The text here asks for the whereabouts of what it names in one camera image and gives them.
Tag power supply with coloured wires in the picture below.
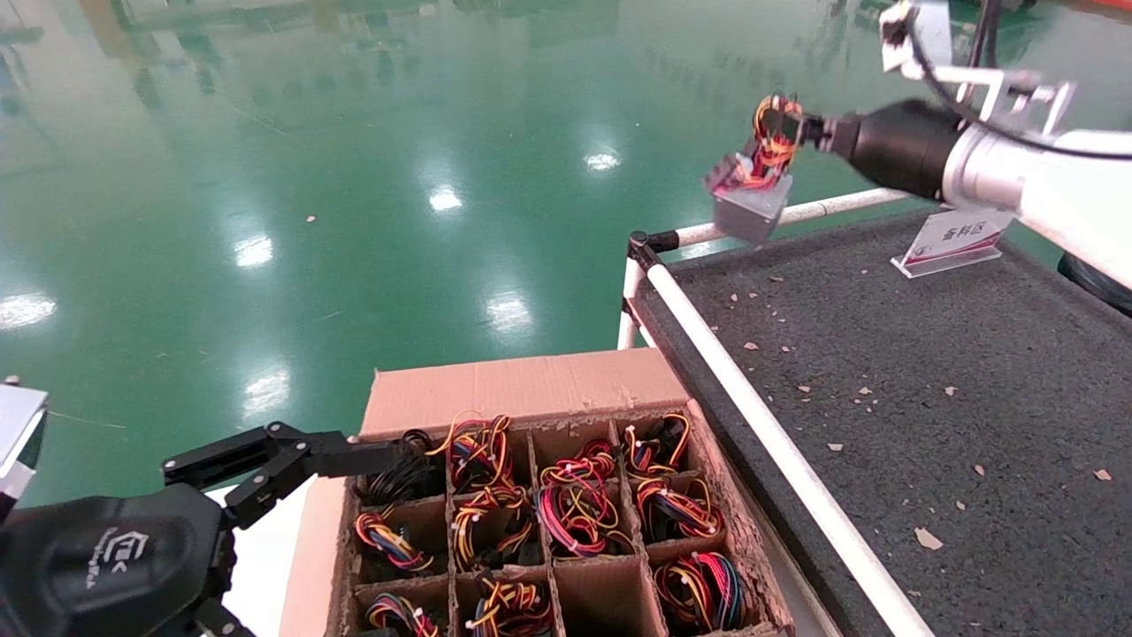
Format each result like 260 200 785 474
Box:
541 440 620 486
364 591 441 637
354 509 434 576
451 485 542 572
427 411 516 492
635 478 724 542
622 411 692 479
466 575 554 637

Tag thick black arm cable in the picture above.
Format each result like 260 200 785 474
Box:
968 0 1005 70

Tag black felt work table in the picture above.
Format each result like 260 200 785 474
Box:
632 208 1132 637

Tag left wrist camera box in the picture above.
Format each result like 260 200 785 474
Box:
0 376 48 523

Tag acrylic sign with red print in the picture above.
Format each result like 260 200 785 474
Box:
891 208 1016 280

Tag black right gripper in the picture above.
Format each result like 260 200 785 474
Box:
762 97 967 204

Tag divided brown cardboard box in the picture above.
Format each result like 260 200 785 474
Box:
281 348 797 637

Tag silver camera mount bracket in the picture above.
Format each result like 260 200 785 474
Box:
929 64 1075 125

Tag short white leg tube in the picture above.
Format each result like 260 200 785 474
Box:
616 257 648 350

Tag thin black camera cable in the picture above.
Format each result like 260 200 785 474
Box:
902 18 1132 162

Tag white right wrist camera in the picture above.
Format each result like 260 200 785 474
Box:
880 0 952 76

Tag long white rail tube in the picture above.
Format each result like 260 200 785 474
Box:
646 261 938 637

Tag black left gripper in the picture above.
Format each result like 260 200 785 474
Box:
0 422 401 637

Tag power supply with black wires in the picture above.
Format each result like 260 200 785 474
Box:
358 429 443 507

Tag power supply blue red wires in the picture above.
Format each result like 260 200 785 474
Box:
654 551 746 633

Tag black tube connector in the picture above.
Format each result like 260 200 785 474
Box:
626 230 680 271

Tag power supply red pink wires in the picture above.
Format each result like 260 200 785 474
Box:
535 482 634 558

